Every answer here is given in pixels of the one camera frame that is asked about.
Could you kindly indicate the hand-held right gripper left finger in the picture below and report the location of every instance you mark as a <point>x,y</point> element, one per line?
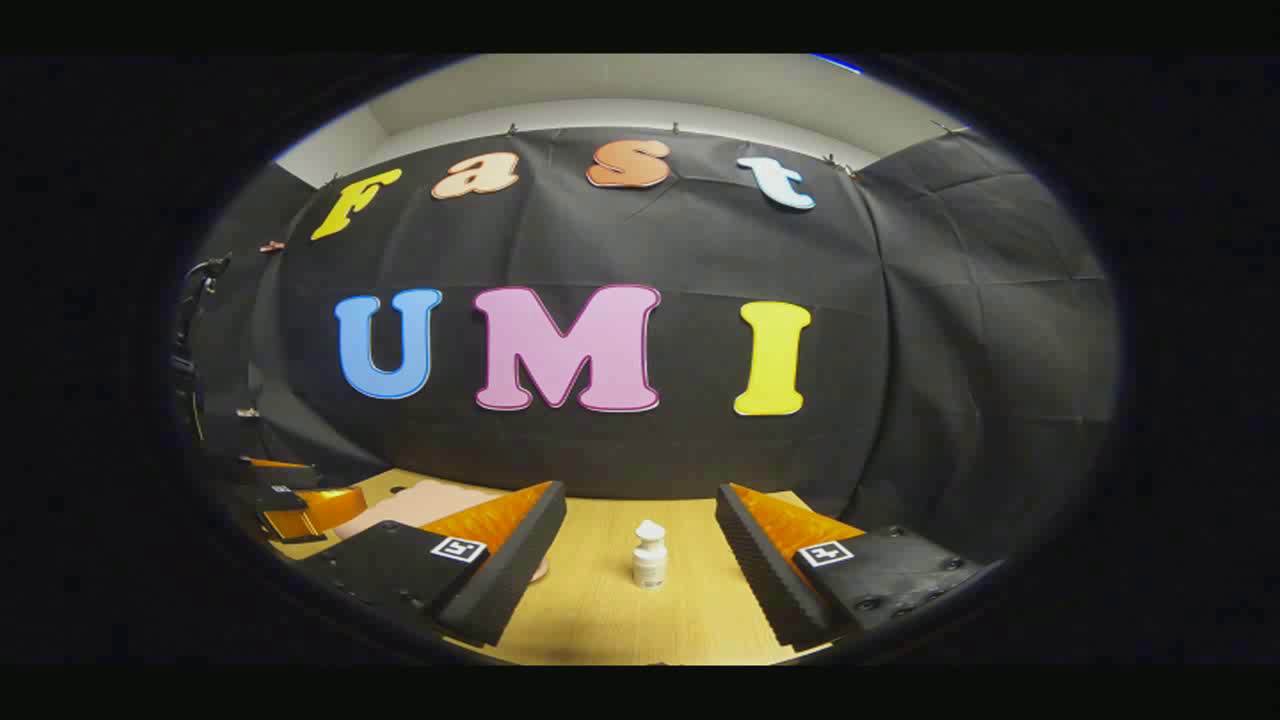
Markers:
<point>520,560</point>

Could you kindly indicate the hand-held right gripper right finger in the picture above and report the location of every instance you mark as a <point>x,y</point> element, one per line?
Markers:
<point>760,570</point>

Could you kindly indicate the pink suitcase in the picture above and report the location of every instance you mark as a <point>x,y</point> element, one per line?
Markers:
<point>430,505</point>

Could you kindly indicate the white pump bottle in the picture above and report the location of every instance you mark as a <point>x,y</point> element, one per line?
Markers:
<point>650,560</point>

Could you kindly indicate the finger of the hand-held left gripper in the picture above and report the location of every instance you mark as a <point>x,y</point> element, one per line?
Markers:
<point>285,472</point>
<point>320,510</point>

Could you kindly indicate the black backdrop cloth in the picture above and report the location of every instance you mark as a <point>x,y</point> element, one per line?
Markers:
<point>700,250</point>

